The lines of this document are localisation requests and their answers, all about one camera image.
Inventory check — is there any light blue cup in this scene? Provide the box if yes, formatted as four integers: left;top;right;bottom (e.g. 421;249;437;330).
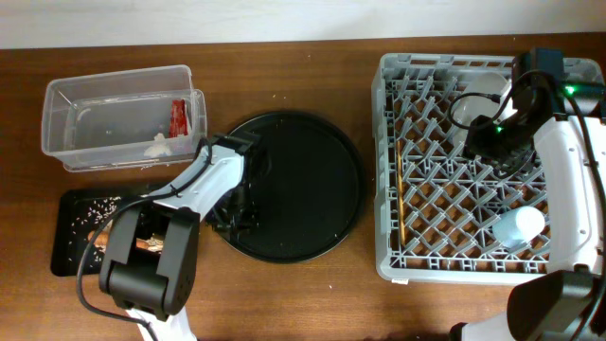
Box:
491;206;545;248

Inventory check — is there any wooden chopstick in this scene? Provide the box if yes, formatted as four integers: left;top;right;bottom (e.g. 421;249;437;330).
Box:
396;140;405;246

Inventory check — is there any red snack wrapper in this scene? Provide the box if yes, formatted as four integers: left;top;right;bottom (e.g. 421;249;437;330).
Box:
169;99;189;138

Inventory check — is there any grey plate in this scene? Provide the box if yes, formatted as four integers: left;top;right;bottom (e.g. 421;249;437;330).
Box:
449;73;517;147

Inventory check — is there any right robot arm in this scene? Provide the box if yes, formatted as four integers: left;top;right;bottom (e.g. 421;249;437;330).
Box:
446;48;605;340

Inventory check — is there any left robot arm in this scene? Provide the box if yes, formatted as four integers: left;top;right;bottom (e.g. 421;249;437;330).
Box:
91;133;271;340

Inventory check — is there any white napkin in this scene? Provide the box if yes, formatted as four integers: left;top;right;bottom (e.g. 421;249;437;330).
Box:
144;133;172;158

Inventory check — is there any round black serving tray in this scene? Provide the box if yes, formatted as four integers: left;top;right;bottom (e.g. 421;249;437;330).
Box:
221;110;365;263

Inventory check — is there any clear plastic bin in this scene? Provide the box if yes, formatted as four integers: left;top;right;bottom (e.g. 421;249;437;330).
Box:
41;64;207;172

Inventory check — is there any orange carrot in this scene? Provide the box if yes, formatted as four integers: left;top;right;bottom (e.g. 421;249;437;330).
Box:
87;226;165;253

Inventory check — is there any food scraps and rice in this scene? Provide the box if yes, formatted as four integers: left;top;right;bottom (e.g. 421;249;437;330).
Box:
68;196;167;261

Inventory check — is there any grey dishwasher rack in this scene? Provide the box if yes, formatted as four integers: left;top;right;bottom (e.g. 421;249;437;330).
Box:
371;52;606;289

